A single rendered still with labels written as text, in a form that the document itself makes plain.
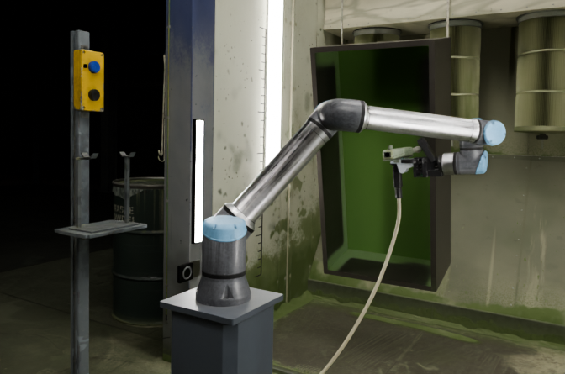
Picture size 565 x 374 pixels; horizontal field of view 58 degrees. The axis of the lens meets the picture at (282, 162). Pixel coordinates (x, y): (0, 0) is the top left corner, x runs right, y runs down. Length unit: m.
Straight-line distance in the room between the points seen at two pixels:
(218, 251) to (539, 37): 2.48
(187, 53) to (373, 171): 1.20
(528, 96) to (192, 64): 2.03
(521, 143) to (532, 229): 0.61
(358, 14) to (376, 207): 1.47
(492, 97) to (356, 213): 1.41
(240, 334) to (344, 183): 1.51
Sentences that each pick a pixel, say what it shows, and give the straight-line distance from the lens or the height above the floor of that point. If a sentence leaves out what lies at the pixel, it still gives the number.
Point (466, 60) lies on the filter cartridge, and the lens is 3.61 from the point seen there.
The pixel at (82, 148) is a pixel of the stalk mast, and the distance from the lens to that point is 2.43.
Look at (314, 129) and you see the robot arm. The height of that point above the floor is 1.23.
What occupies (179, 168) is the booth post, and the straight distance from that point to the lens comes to 2.66.
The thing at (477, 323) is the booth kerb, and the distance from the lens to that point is 3.48.
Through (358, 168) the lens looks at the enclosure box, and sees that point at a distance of 2.96.
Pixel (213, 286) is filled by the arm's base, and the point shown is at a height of 0.70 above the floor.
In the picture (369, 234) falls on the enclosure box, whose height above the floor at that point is 0.64.
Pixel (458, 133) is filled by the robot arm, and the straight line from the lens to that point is 1.96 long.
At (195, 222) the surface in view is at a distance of 2.65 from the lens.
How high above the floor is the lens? 1.20
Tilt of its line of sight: 3 degrees down
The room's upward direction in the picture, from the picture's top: 1 degrees clockwise
